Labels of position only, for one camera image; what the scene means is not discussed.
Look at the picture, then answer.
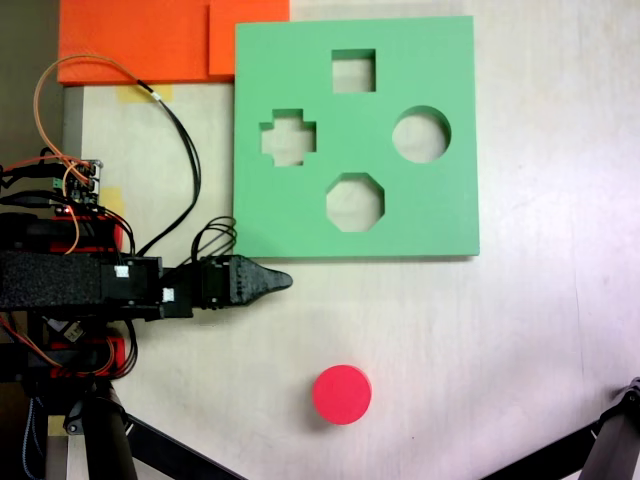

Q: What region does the large orange foam block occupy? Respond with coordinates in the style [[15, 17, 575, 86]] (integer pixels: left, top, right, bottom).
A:
[[56, 0, 211, 86]]

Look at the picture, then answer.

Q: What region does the yellow tape patch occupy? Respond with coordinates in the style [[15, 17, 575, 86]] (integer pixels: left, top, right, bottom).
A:
[[99, 187, 125, 217]]

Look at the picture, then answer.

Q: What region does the wide yellow tape strip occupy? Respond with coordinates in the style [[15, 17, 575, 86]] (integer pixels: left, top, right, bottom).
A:
[[117, 84, 175, 105]]

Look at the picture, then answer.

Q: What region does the small orange foam block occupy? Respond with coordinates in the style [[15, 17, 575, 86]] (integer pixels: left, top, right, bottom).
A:
[[207, 0, 291, 77]]

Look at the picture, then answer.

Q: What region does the slim black tripod leg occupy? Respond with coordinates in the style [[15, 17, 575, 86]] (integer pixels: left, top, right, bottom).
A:
[[124, 413, 249, 480], [479, 419, 601, 480]]

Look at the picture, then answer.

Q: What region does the black power circuit board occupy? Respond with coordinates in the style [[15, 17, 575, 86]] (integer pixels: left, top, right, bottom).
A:
[[44, 317, 87, 345]]

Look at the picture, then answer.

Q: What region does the circuit board with green terminal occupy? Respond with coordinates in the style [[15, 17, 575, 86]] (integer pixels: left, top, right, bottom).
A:
[[49, 158, 106, 219]]

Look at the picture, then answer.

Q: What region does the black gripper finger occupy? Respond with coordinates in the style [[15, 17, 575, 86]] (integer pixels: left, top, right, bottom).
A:
[[227, 254, 294, 307]]

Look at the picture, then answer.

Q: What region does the thick black tripod leg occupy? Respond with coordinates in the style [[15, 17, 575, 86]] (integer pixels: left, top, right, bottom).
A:
[[82, 387, 139, 480], [579, 377, 640, 480]]

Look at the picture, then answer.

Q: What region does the black usb cable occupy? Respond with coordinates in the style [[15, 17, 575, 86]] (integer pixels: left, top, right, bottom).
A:
[[0, 192, 54, 209]]

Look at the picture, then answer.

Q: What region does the long black twin cable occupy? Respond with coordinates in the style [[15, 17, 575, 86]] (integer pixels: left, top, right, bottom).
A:
[[134, 78, 202, 259]]

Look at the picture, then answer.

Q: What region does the red printed table clamp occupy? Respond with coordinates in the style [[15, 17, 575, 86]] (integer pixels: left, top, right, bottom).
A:
[[47, 335, 126, 377], [49, 217, 125, 254]]

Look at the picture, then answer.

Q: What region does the black servo cable loop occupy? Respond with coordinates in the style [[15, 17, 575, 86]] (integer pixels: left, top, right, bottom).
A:
[[192, 215, 238, 262]]

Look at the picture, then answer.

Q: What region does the blue white braided cable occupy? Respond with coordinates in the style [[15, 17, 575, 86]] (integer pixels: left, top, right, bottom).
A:
[[22, 397, 46, 479]]

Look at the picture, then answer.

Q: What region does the thin orange wire loop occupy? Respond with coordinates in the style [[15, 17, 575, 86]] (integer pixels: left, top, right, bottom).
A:
[[33, 53, 141, 166]]

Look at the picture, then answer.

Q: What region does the green shape sorting board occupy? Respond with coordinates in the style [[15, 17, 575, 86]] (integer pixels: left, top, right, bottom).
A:
[[232, 15, 481, 261]]

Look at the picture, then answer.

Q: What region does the red cylinder block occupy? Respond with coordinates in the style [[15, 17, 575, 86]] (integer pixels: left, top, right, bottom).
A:
[[311, 364, 373, 427]]

